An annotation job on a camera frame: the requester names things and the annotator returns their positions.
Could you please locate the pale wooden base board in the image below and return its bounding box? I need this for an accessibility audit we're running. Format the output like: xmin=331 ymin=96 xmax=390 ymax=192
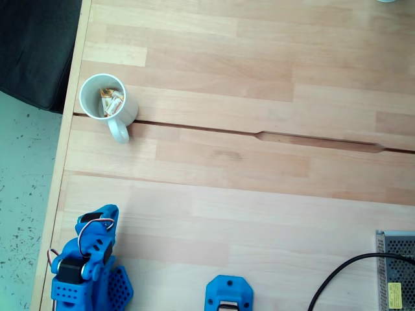
xmin=48 ymin=170 xmax=415 ymax=311

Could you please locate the blue post base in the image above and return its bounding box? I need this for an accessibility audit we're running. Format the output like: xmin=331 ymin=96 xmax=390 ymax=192
xmin=204 ymin=274 xmax=255 ymax=311

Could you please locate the perforated metal power supply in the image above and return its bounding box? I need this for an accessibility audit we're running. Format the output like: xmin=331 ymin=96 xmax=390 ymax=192
xmin=375 ymin=229 xmax=415 ymax=311

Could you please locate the white mug with black letters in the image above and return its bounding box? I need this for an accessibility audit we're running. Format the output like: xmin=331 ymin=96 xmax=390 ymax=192
xmin=78 ymin=73 xmax=140 ymax=145

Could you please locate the thin servo wire on gripper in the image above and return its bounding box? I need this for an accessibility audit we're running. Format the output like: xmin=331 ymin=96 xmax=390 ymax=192
xmin=47 ymin=218 xmax=115 ymax=267

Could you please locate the thick black power cable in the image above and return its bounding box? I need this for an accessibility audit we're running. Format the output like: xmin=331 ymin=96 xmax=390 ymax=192
xmin=307 ymin=253 xmax=415 ymax=311

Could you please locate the black cushioned seat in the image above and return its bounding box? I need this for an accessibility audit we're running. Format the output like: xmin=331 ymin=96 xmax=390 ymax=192
xmin=0 ymin=0 xmax=84 ymax=114

